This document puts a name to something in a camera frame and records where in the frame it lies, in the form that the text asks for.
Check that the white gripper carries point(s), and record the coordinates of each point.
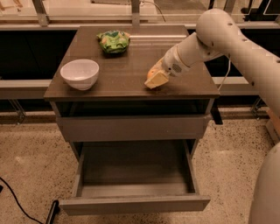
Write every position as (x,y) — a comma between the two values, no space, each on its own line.
(171,65)

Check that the orange fruit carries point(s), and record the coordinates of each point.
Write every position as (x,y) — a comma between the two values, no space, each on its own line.
(150,73)

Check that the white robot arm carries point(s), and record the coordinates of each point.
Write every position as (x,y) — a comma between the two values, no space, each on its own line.
(217,34)

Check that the grey top drawer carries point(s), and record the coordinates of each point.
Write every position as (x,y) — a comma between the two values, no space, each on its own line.
(85,121)

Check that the grey drawer cabinet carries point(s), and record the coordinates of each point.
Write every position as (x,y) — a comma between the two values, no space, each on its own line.
(121,77)

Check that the grey open middle drawer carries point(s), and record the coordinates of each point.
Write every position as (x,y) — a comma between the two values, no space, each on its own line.
(134,177)

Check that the green chip bag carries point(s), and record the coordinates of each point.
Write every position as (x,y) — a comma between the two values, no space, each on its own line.
(113,41)

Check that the white ceramic bowl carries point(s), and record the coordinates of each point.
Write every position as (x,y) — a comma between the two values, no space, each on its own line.
(80,74)

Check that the metal window railing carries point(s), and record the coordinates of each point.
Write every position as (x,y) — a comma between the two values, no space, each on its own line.
(70,14)

